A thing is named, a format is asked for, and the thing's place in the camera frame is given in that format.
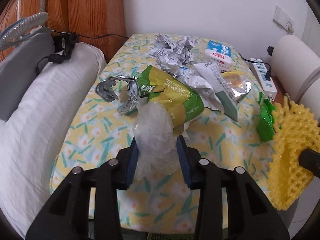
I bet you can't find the clear plastic bag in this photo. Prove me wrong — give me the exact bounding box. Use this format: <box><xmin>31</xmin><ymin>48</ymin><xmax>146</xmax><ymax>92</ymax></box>
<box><xmin>132</xmin><ymin>101</ymin><xmax>179</xmax><ymax>180</ymax></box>

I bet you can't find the yellow foam fruit net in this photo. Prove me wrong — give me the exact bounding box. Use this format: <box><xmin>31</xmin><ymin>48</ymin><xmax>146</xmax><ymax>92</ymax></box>
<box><xmin>267</xmin><ymin>96</ymin><xmax>319</xmax><ymax>211</ymax></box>

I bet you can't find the small green wrapper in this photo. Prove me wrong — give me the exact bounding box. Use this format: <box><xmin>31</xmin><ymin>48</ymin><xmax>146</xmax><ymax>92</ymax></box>
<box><xmin>256</xmin><ymin>92</ymin><xmax>276</xmax><ymax>142</ymax></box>

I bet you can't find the green yellow snack bag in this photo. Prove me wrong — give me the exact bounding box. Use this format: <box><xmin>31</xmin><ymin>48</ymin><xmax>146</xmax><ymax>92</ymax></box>
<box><xmin>136</xmin><ymin>66</ymin><xmax>204</xmax><ymax>127</ymax></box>

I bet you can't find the white green snack packet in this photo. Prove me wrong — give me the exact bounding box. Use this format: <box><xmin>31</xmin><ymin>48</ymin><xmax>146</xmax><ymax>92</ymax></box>
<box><xmin>182</xmin><ymin>62</ymin><xmax>238</xmax><ymax>121</ymax></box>

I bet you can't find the grey foil wrapper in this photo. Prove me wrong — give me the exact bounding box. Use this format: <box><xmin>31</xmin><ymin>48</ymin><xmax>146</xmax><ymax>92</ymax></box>
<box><xmin>95</xmin><ymin>76</ymin><xmax>140</xmax><ymax>115</ymax></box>

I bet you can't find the yellow silver snack wrapper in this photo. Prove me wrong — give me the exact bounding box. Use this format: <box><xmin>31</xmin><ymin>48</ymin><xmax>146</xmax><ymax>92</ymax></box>
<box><xmin>221</xmin><ymin>70</ymin><xmax>252</xmax><ymax>103</ymax></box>

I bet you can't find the patterned white paper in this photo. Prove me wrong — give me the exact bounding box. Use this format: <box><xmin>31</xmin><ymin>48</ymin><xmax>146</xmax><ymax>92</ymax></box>
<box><xmin>149</xmin><ymin>34</ymin><xmax>196</xmax><ymax>76</ymax></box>

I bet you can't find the blue white milk carton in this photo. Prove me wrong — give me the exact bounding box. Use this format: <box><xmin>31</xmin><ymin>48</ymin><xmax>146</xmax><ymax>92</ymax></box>
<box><xmin>203</xmin><ymin>40</ymin><xmax>232</xmax><ymax>70</ymax></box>

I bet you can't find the yellow floral tablecloth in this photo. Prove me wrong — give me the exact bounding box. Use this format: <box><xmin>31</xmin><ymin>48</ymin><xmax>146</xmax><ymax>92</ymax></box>
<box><xmin>49</xmin><ymin>32</ymin><xmax>281</xmax><ymax>234</ymax></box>

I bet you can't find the white cylindrical appliance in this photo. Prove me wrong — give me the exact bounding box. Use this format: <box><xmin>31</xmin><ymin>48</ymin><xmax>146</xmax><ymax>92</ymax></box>
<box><xmin>271</xmin><ymin>35</ymin><xmax>320</xmax><ymax>120</ymax></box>

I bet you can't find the white pillow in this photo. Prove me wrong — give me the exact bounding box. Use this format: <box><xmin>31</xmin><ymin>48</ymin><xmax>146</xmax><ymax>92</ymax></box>
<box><xmin>1</xmin><ymin>42</ymin><xmax>106</xmax><ymax>237</ymax></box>

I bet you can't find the white power strip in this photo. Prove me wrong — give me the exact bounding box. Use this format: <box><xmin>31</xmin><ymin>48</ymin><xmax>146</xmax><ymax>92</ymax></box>
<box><xmin>249</xmin><ymin>58</ymin><xmax>278</xmax><ymax>102</ymax></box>

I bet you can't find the black power adapter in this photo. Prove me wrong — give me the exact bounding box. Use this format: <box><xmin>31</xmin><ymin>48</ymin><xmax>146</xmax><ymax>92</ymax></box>
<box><xmin>35</xmin><ymin>33</ymin><xmax>79</xmax><ymax>76</ymax></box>

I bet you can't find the grey padded device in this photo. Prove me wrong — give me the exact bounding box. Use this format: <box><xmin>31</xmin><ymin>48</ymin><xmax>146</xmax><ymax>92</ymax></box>
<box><xmin>1</xmin><ymin>27</ymin><xmax>54</xmax><ymax>121</ymax></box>

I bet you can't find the wooden headboard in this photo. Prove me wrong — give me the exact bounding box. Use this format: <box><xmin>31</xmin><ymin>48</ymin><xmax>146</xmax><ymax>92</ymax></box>
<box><xmin>1</xmin><ymin>0</ymin><xmax>126</xmax><ymax>61</ymax></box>

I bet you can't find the white wall switch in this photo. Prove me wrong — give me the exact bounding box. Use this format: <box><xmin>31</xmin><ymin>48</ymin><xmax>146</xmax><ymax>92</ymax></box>
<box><xmin>273</xmin><ymin>5</ymin><xmax>294</xmax><ymax>34</ymax></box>

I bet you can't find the black power cable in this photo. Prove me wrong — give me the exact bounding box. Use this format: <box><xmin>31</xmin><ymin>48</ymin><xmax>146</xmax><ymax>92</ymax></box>
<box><xmin>51</xmin><ymin>29</ymin><xmax>130</xmax><ymax>40</ymax></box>

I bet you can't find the corrugated grey hose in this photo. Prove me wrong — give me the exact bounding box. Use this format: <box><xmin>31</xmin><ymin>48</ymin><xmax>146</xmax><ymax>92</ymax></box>
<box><xmin>0</xmin><ymin>0</ymin><xmax>49</xmax><ymax>52</ymax></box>

